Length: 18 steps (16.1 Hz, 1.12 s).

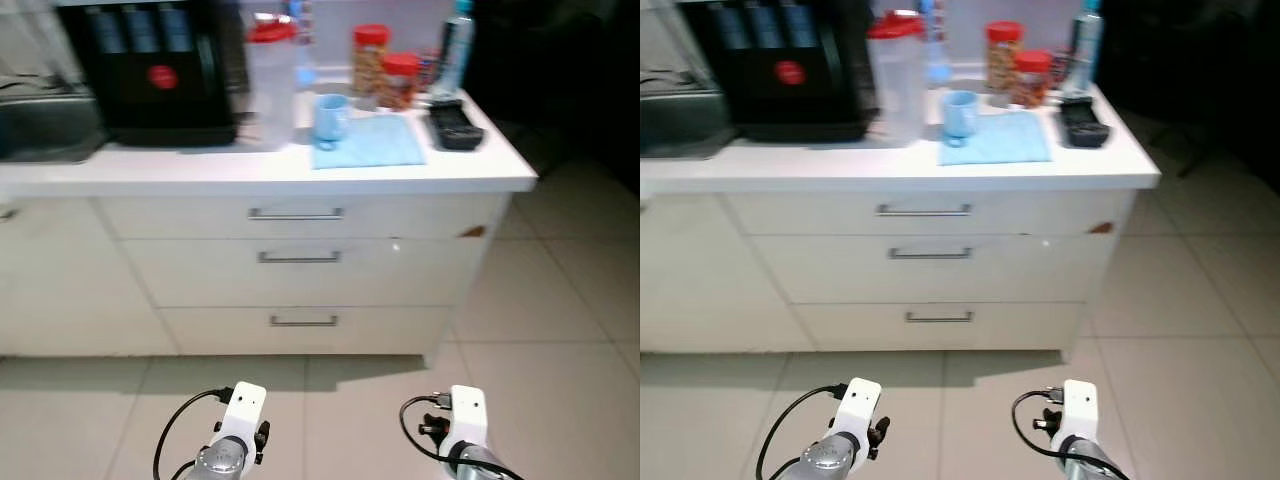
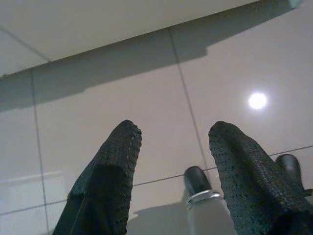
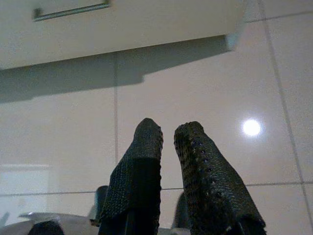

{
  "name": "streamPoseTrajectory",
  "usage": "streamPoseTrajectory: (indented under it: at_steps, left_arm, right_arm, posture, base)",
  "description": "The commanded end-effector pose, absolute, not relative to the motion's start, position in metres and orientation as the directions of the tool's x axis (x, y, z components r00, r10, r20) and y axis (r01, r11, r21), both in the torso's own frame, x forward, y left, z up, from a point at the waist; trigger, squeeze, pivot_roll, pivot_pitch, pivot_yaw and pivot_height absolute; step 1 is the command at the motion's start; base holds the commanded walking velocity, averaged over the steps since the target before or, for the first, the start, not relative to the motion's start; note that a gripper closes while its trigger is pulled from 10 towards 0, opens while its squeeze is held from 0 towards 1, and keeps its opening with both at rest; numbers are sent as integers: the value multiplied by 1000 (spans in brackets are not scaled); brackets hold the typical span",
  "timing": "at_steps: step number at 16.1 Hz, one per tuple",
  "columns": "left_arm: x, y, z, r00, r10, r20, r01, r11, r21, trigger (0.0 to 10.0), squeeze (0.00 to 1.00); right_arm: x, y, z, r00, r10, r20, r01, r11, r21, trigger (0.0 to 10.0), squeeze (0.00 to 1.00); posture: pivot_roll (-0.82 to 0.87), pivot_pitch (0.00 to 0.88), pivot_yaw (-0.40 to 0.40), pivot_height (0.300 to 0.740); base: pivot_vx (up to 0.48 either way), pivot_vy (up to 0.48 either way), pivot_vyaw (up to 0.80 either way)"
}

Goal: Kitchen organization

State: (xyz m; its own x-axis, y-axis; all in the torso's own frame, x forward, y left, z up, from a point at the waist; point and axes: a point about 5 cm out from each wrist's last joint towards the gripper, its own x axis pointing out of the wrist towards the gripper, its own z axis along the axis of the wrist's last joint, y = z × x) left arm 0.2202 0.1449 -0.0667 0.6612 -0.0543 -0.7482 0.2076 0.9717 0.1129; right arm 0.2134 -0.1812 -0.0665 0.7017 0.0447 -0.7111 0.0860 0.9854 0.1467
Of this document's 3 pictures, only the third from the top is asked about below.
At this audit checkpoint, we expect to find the metal drawer handle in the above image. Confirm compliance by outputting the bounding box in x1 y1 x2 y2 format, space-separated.
33 0 111 23

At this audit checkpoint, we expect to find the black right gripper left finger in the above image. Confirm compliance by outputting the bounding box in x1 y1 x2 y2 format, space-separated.
89 117 164 235

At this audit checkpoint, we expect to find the white cabinet drawer front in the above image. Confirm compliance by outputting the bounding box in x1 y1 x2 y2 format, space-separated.
0 0 247 71

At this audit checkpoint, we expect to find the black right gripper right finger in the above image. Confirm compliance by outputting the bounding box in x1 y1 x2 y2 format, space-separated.
173 120 267 235

